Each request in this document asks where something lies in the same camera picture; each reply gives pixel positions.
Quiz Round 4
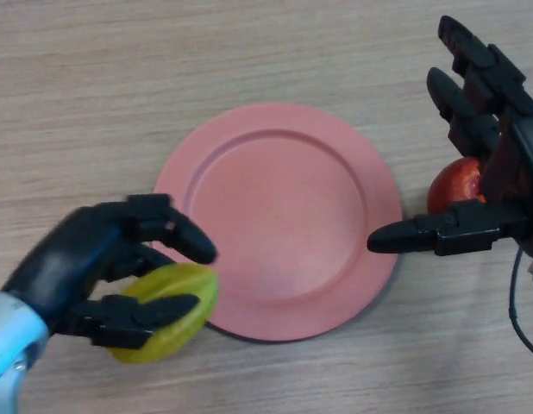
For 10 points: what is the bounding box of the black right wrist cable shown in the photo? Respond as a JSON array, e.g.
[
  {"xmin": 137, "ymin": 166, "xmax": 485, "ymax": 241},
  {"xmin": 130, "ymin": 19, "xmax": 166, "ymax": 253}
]
[{"xmin": 507, "ymin": 251, "xmax": 533, "ymax": 361}]

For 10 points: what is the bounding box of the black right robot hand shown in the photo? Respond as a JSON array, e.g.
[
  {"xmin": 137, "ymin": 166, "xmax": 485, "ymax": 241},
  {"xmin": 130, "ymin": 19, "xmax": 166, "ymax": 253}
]
[{"xmin": 366, "ymin": 15, "xmax": 533, "ymax": 260}]

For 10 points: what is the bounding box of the red apple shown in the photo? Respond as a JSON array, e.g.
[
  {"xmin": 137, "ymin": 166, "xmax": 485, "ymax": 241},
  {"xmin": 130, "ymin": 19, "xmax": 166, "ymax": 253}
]
[{"xmin": 426, "ymin": 156, "xmax": 487, "ymax": 216}]

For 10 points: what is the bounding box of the pink round plate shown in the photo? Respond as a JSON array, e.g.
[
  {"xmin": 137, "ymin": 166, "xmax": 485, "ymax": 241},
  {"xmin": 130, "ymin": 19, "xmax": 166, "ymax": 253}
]
[{"xmin": 153, "ymin": 102, "xmax": 404, "ymax": 344}]

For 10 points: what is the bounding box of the yellow starfruit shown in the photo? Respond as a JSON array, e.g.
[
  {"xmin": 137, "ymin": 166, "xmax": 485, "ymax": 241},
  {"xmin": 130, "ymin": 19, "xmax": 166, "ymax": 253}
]
[{"xmin": 105, "ymin": 263, "xmax": 221, "ymax": 365}]

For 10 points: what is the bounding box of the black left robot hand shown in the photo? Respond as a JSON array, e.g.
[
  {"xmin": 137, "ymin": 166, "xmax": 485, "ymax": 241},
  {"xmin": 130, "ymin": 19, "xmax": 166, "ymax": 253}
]
[{"xmin": 0, "ymin": 193, "xmax": 218, "ymax": 350}]

